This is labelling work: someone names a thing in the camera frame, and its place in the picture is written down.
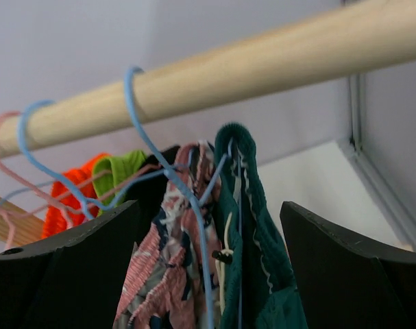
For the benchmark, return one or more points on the teal drawstring shorts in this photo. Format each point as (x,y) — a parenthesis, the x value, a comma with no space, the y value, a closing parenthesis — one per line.
(260,287)

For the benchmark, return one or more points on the blue hanger of teal shorts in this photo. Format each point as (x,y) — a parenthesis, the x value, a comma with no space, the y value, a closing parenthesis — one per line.
(128,84)

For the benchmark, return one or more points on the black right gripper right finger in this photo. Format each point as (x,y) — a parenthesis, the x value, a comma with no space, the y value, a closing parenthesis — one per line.
(346,279)

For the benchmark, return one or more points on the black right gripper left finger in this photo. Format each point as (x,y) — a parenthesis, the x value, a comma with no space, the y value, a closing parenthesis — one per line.
(73,279)

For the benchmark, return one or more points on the orange shorts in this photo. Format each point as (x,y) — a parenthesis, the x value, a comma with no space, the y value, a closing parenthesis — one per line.
(54,221)

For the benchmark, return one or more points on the lime green shorts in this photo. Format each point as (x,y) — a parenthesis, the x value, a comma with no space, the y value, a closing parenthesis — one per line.
(117,168)

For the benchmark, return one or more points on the wooden clothes rack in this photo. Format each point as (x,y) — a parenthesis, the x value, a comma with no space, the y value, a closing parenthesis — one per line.
(327,90)

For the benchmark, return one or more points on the black shorts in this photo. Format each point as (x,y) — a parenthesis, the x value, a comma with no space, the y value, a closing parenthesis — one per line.
(148,194)

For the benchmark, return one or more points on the pink patterned shorts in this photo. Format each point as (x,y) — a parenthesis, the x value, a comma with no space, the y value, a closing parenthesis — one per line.
(164,285)

